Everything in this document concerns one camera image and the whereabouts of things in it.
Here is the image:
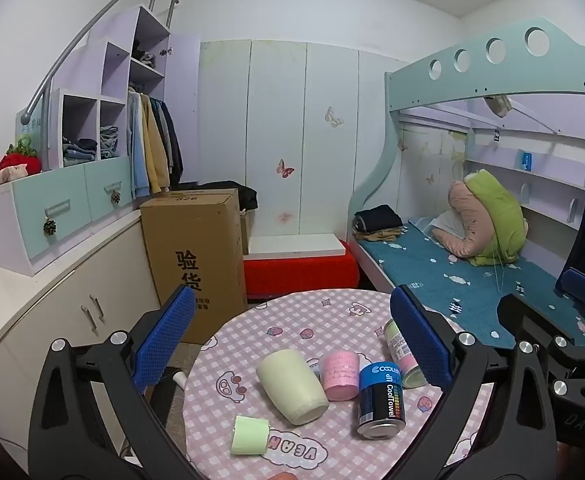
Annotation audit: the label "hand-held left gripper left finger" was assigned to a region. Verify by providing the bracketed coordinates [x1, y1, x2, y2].
[27, 284, 196, 480]

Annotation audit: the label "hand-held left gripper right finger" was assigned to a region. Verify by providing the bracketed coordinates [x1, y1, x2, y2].
[389, 285, 559, 480]

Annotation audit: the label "pale green cup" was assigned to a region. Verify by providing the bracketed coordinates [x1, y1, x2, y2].
[256, 349, 330, 426]

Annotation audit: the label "pink cup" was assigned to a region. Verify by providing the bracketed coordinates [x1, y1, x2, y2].
[319, 351, 362, 402]

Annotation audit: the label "green and pink can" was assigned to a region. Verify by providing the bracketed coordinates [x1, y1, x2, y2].
[383, 318, 429, 390]

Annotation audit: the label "blue bed mattress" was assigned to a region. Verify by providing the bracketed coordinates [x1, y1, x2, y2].
[355, 217, 585, 351]

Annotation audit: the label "blue and black can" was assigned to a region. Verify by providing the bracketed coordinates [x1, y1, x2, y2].
[357, 360, 406, 441]

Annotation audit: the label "large cardboard box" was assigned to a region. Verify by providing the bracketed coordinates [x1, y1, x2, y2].
[140, 189, 249, 346]

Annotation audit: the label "green blanket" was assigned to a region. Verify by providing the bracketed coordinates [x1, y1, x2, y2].
[463, 170, 530, 266]

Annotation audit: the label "folded tan clothes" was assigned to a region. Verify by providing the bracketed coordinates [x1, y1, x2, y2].
[355, 227, 408, 242]

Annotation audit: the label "pink pillow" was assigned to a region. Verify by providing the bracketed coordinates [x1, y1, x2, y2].
[431, 180, 498, 259]

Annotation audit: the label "white pillow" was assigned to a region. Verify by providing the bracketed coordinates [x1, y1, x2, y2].
[413, 210, 468, 241]

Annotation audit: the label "white low cabinet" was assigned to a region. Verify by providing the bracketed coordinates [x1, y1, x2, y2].
[0, 207, 163, 461]

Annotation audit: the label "pink checkered tablecloth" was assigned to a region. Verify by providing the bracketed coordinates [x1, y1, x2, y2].
[182, 287, 493, 480]

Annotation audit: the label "small green roll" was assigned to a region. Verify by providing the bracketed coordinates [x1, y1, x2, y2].
[231, 414, 272, 457]

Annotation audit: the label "folded dark clothes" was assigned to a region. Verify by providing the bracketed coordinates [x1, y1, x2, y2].
[353, 205, 404, 233]

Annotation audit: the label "red bench white top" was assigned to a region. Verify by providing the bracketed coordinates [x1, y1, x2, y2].
[244, 254, 362, 301]

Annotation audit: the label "white board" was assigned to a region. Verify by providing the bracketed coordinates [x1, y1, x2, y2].
[248, 233, 347, 256]

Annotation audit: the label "black clothing pile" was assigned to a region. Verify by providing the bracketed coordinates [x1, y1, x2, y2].
[192, 181, 258, 213]

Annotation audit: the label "light blue hanging shirt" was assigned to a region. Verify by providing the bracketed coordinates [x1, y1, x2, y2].
[127, 91, 150, 201]

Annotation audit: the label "yellow hanging jacket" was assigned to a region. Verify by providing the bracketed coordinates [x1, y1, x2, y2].
[140, 94, 170, 195]

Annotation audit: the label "teal drawer unit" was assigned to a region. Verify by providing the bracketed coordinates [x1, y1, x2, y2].
[0, 155, 136, 277]

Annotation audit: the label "dark hanging coats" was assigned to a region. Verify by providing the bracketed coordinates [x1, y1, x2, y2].
[151, 99, 184, 187]

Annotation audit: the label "folded jeans pile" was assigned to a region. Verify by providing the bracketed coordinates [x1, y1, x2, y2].
[62, 137, 98, 163]
[100, 127, 120, 160]

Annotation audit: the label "red strawberry plush toy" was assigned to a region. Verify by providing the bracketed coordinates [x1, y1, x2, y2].
[0, 137, 42, 188]

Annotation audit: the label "white wardrobe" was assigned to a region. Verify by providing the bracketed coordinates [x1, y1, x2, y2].
[197, 40, 413, 241]

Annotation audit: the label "dark clothes on shelf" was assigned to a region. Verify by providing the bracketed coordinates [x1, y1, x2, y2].
[132, 40, 157, 68]

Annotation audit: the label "grey metal handrail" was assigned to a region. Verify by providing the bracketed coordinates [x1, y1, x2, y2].
[25, 0, 179, 126]

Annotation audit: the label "purple shelf unit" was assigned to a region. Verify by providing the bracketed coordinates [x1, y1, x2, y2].
[47, 5, 200, 196]

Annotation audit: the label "purple wall shelf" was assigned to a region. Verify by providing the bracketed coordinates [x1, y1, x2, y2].
[465, 127, 585, 226]

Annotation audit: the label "teal bunk bed frame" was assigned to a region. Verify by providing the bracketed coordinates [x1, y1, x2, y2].
[347, 16, 585, 296]

